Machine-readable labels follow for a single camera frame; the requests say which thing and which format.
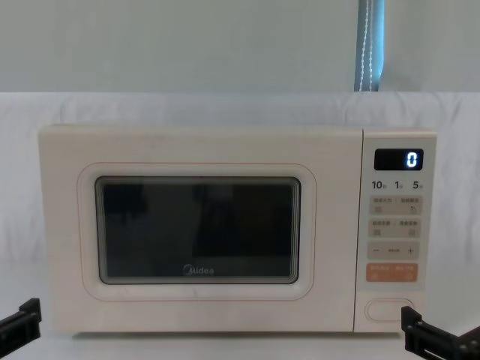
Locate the cream microwave oven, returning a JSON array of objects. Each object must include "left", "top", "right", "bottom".
[{"left": 37, "top": 124, "right": 439, "bottom": 338}]

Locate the white curtain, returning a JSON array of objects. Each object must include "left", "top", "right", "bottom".
[{"left": 0, "top": 0, "right": 480, "bottom": 93}]

